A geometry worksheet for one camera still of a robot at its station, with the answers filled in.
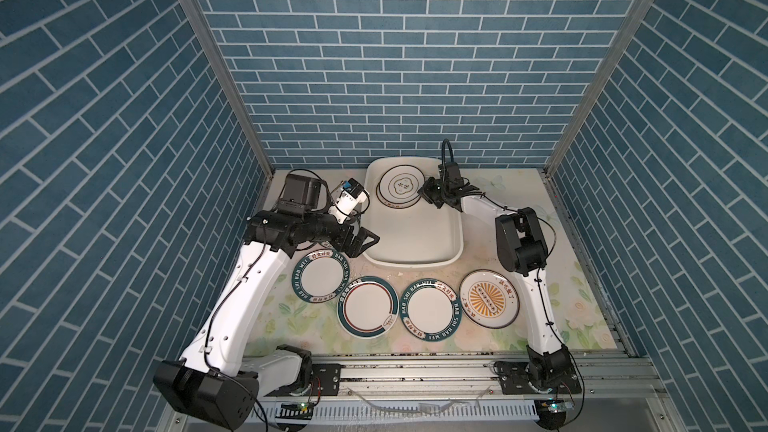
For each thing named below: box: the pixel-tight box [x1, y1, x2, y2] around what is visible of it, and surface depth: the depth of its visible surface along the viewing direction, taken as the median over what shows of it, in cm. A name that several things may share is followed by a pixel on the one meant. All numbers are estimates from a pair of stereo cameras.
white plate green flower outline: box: [376, 164, 426, 209], surface depth 114 cm
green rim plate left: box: [291, 249, 351, 303], surface depth 93 cm
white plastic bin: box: [362, 157, 464, 266], surface depth 110 cm
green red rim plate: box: [337, 276, 400, 339], surface depth 87 cm
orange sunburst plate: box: [459, 269, 520, 329], surface depth 88 cm
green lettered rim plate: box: [399, 278, 462, 342], surface depth 87 cm
